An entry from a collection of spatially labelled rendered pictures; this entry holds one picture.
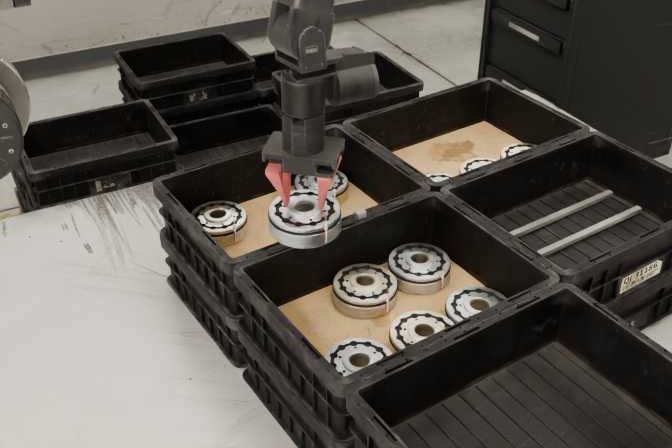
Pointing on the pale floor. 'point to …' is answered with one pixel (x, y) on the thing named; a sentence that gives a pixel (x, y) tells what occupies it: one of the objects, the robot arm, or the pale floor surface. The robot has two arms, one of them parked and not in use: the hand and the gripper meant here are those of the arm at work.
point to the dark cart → (586, 37)
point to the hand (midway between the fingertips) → (304, 202)
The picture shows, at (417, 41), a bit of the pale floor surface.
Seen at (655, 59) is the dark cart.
